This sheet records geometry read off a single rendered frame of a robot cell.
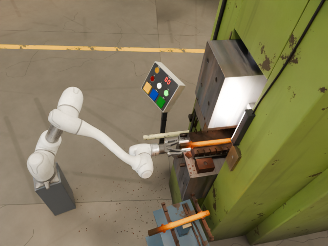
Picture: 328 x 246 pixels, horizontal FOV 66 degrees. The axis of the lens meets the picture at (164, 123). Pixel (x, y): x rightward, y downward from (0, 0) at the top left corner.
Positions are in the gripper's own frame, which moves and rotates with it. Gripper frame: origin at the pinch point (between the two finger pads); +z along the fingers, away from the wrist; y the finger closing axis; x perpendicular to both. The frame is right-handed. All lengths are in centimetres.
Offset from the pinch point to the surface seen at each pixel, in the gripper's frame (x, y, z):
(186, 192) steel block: -33.3, 21.9, 0.4
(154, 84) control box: 7, -59, -14
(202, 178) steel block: -11.8, 22.0, 9.3
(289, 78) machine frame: 94, 33, 19
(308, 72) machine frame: 101, 39, 19
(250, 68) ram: 77, 7, 20
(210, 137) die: -0.6, -5.2, 21.2
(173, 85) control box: 17.2, -46.5, -1.4
